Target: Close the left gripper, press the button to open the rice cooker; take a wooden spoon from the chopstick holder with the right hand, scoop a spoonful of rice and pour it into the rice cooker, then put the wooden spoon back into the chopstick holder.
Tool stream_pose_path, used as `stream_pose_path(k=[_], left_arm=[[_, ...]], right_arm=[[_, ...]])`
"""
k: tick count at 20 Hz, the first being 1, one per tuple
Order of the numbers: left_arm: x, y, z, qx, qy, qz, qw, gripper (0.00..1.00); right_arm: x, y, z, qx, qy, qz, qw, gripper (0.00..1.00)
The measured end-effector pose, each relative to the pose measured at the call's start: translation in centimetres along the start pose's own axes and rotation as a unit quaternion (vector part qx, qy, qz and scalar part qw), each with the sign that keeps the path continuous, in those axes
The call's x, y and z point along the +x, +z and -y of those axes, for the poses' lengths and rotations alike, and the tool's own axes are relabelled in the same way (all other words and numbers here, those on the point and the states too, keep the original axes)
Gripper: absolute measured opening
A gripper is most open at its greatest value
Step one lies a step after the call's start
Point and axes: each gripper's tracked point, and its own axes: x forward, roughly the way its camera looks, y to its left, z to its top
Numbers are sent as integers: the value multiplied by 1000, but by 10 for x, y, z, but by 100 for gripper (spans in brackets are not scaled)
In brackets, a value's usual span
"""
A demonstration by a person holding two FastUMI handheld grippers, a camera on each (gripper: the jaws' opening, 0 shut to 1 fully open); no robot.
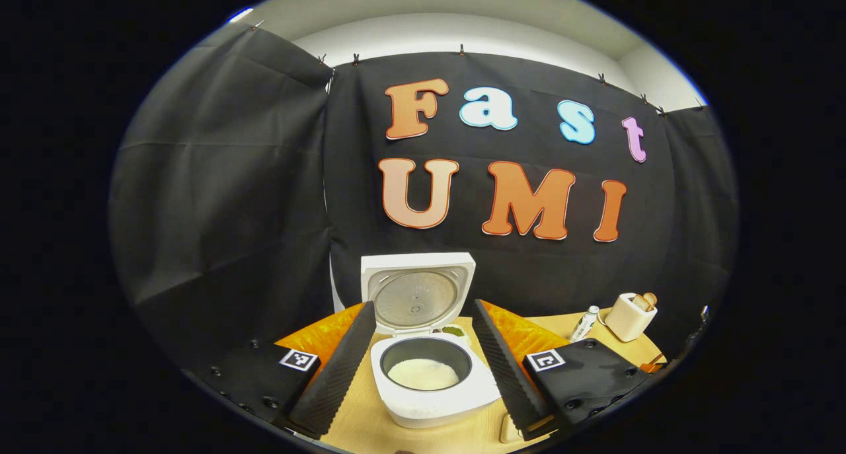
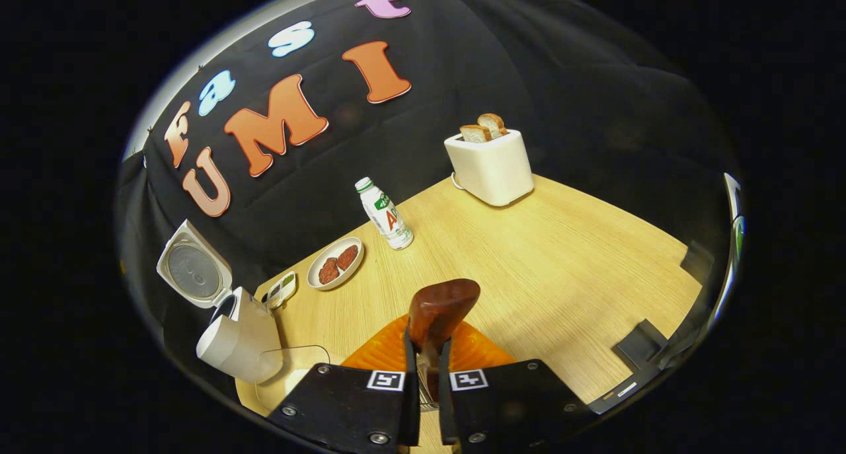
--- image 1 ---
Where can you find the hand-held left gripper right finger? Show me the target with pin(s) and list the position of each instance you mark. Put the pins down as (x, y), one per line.
(505, 375)

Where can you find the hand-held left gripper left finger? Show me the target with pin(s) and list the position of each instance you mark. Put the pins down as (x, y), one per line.
(337, 375)

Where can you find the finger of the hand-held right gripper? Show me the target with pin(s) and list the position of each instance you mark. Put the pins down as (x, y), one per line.
(653, 367)

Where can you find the white rice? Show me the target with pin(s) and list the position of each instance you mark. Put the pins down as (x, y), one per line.
(423, 374)

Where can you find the white rice cooker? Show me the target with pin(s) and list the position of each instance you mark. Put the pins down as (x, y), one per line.
(416, 295)

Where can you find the toasted bread slice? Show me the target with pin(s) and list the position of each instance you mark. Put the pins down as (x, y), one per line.
(650, 299)
(640, 302)

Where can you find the white toaster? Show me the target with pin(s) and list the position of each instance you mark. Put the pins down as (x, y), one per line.
(629, 318)

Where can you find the cream square container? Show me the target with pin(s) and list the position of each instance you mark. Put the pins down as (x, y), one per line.
(509, 429)

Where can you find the small white seasoning tray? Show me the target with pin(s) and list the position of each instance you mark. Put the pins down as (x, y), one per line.
(455, 332)

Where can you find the white drink bottle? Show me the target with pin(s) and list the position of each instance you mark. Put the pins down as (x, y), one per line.
(585, 324)

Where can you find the black backdrop cloth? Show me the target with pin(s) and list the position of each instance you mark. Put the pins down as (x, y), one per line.
(231, 209)

